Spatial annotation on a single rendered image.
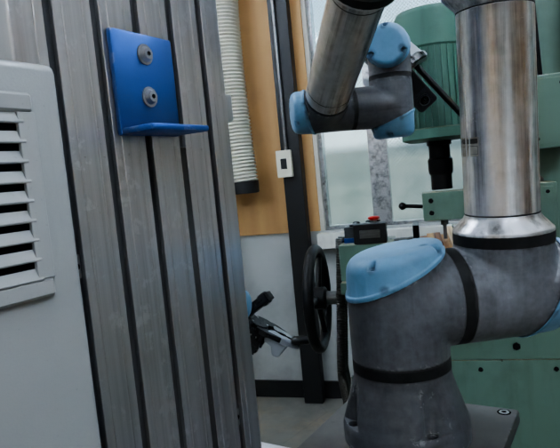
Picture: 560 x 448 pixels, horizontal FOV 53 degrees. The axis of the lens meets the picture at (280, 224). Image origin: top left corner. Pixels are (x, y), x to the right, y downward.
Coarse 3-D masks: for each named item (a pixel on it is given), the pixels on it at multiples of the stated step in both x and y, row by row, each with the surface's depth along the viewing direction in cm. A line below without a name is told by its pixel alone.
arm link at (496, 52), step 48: (480, 0) 61; (528, 0) 61; (480, 48) 62; (528, 48) 61; (480, 96) 63; (528, 96) 62; (480, 144) 63; (528, 144) 62; (480, 192) 64; (528, 192) 63; (480, 240) 64; (528, 240) 62; (480, 288) 62; (528, 288) 63; (480, 336) 64; (528, 336) 67
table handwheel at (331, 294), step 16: (320, 256) 155; (304, 272) 139; (320, 272) 153; (304, 288) 137; (320, 288) 149; (304, 304) 137; (320, 304) 148; (304, 320) 138; (320, 320) 154; (320, 336) 155; (320, 352) 145
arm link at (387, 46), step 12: (384, 24) 94; (396, 24) 93; (384, 36) 93; (396, 36) 93; (408, 36) 96; (372, 48) 94; (384, 48) 94; (396, 48) 93; (408, 48) 94; (372, 60) 95; (384, 60) 94; (396, 60) 94; (408, 60) 97; (372, 72) 98; (384, 72) 96
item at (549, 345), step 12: (540, 336) 117; (552, 336) 116; (456, 348) 121; (468, 348) 121; (480, 348) 120; (492, 348) 120; (504, 348) 119; (516, 348) 118; (528, 348) 118; (540, 348) 117; (552, 348) 117
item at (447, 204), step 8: (424, 192) 141; (432, 192) 138; (440, 192) 137; (448, 192) 136; (456, 192) 136; (424, 200) 138; (432, 200) 137; (440, 200) 137; (448, 200) 136; (456, 200) 136; (424, 208) 138; (432, 208) 138; (440, 208) 137; (448, 208) 137; (456, 208) 136; (424, 216) 138; (432, 216) 138; (440, 216) 137; (448, 216) 137; (456, 216) 136
